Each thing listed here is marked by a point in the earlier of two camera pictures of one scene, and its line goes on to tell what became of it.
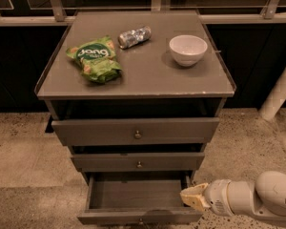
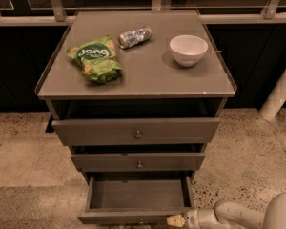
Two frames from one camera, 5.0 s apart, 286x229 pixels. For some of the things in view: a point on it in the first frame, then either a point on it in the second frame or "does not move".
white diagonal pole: (282, 88) does not move
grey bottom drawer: (137, 198) does not move
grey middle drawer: (139, 162) does not move
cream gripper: (217, 195) to (192, 219)
